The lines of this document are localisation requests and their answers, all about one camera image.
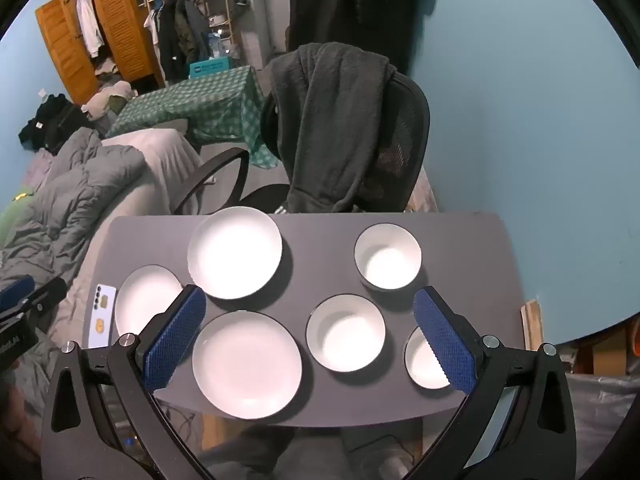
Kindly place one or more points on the black mesh office chair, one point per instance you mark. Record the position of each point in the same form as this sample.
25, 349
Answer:
400, 125

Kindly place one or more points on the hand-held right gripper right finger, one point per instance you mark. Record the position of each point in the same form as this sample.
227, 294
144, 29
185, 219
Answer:
445, 340

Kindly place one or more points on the grey duvet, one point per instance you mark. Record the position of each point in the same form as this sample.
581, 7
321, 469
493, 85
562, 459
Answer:
75, 195

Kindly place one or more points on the green pillow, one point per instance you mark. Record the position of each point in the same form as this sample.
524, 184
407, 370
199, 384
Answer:
10, 220

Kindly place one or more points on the white smartphone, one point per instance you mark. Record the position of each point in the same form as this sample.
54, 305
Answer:
102, 317

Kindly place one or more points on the cardboard box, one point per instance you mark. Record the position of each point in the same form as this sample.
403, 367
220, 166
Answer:
610, 355

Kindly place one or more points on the beige clothes pile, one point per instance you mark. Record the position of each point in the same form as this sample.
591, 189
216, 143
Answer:
107, 100

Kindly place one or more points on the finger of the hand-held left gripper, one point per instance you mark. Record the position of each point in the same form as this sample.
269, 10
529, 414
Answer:
15, 292
45, 296

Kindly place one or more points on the green checked tablecloth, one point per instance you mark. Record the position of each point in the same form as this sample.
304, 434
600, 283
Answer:
200, 105

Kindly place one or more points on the grey door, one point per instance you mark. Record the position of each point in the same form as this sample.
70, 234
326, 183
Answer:
265, 20

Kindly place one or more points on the white bowl with black rim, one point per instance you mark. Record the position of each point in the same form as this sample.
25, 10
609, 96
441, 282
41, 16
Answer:
345, 335
387, 265
422, 365

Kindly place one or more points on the dark green hanging jacket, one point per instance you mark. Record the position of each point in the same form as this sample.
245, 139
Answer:
195, 30

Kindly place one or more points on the black bag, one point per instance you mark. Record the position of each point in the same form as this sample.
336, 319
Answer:
55, 120

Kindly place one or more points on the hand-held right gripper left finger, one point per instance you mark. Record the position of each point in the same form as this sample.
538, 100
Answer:
175, 340

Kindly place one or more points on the white plate with black rim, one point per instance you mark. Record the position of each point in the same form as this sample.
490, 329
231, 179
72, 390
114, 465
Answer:
247, 365
145, 300
235, 252

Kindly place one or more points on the black hanging jacket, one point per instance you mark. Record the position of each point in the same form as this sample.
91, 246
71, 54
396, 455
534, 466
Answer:
170, 45

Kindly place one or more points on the dark grey fleece hoodie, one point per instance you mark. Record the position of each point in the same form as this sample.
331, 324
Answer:
325, 120

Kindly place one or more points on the wooden plank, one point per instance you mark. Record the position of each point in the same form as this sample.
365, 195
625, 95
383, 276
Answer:
531, 325

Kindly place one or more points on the black hanging coats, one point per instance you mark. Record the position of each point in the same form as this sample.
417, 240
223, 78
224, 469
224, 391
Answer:
350, 5

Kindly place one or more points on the wooden louvred wardrobe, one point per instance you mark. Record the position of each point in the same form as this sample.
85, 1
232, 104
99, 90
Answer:
122, 25

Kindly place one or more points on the clear plastic sheet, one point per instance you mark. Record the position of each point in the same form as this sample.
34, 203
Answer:
605, 420

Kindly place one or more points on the bed with grey sheet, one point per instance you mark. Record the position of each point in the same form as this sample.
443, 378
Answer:
160, 160

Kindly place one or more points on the white hanging shirt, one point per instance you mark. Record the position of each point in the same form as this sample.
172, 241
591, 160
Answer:
90, 25

